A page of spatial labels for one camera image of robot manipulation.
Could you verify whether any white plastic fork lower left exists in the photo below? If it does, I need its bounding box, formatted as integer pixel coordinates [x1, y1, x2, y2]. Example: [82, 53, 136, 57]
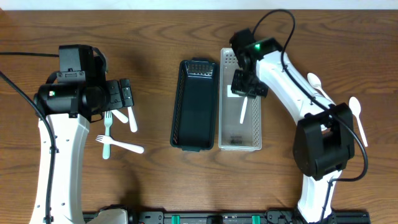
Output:
[96, 135, 144, 154]

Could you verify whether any white plastic fork upper left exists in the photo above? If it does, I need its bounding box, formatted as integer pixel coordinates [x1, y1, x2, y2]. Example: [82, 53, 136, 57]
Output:
[111, 110, 129, 123]

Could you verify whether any right black cable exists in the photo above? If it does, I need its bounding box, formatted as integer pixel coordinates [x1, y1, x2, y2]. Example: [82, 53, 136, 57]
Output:
[251, 9, 369, 223]

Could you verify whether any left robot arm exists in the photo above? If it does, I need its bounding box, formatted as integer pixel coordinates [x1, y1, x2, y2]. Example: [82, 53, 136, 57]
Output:
[30, 44, 134, 223]

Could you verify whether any clear plastic basket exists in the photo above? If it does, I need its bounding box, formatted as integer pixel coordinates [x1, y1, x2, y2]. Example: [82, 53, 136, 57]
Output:
[218, 48, 262, 152]

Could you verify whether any white label in clear basket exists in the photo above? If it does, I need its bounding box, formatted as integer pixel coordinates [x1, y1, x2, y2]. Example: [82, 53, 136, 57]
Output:
[227, 85, 241, 98]

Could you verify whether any left black cable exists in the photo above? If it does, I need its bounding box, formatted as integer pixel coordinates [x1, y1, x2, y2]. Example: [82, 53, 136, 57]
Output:
[0, 51, 60, 224]

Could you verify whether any dark green plastic basket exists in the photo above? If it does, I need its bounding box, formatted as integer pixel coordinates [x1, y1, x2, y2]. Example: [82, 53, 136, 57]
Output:
[170, 58, 220, 152]

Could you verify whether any black cable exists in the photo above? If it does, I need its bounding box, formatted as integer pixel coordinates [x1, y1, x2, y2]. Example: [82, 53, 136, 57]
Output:
[251, 9, 369, 223]
[0, 51, 60, 224]

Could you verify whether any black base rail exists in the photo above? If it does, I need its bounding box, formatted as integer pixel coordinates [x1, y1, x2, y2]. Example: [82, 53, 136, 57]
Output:
[83, 208, 371, 224]

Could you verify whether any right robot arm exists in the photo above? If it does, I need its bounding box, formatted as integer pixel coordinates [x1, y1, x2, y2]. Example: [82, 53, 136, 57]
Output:
[229, 29, 354, 223]

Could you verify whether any white plastic fork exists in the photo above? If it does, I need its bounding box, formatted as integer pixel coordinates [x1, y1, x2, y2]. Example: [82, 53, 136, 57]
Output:
[96, 135, 144, 154]
[111, 110, 129, 123]

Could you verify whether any pale green plastic fork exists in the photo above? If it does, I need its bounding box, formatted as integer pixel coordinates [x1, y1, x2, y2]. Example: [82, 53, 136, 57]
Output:
[103, 111, 113, 159]

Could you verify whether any white plastic spoon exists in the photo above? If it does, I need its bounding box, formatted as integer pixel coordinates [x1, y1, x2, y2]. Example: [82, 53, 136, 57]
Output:
[349, 96, 368, 147]
[127, 106, 138, 133]
[307, 73, 334, 103]
[239, 96, 248, 124]

